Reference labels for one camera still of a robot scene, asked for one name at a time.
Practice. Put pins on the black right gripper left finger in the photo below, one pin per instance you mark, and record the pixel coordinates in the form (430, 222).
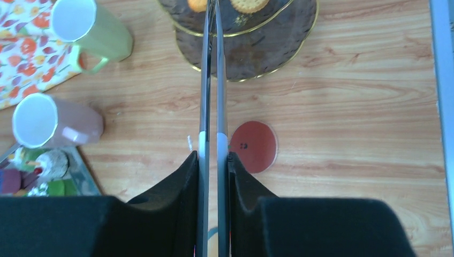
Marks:
(158, 222)

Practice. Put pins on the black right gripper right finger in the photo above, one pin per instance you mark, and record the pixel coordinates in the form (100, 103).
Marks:
(263, 224)

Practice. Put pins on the green kiwi cake slice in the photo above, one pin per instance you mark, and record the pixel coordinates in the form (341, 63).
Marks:
(65, 187)

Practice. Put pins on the silver metal tray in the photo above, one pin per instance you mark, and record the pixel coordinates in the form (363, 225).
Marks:
(77, 172)

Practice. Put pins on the orange fish-shaped cookie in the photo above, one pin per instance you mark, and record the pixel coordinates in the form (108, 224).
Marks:
(197, 5)

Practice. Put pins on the silver white tongs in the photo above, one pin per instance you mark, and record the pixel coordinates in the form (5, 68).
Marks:
(213, 51)

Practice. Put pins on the red round coaster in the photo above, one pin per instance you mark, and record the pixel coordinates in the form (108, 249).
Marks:
(256, 145)

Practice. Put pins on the white coconut cherry cake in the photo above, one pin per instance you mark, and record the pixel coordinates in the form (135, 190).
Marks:
(53, 163)

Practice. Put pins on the green round cupcake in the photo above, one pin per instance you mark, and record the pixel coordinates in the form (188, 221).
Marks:
(22, 155)

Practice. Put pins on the purple cake slice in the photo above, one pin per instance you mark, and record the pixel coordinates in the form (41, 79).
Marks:
(13, 180)

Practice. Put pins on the pink mug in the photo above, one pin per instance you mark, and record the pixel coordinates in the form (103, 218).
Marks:
(43, 121)

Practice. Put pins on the three-tier glass cake stand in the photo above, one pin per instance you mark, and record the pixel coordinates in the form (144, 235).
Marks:
(255, 44)

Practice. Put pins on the green mug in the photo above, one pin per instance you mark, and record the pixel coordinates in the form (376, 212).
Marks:
(90, 28)

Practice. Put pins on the floral orange cloth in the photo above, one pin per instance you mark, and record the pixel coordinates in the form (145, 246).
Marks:
(33, 59)

